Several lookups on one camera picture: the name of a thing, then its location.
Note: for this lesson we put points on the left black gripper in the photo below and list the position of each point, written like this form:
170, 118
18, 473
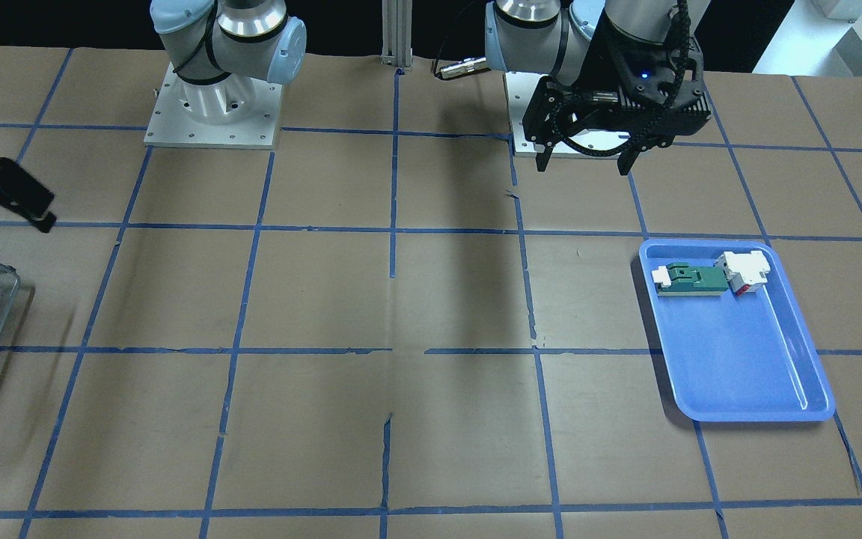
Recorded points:
601, 61

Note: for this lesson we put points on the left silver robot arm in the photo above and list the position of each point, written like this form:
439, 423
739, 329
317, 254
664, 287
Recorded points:
553, 37

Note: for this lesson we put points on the green terminal block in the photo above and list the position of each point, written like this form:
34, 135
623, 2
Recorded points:
683, 279

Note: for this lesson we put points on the blue plastic tray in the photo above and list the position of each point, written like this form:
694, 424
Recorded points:
747, 358

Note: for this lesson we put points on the aluminium frame post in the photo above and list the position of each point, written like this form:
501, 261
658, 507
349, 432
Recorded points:
396, 33

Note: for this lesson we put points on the white circuit breaker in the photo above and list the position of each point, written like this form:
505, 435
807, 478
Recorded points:
745, 272

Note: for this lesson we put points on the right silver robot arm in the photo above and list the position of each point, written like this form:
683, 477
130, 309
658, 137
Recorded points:
229, 64

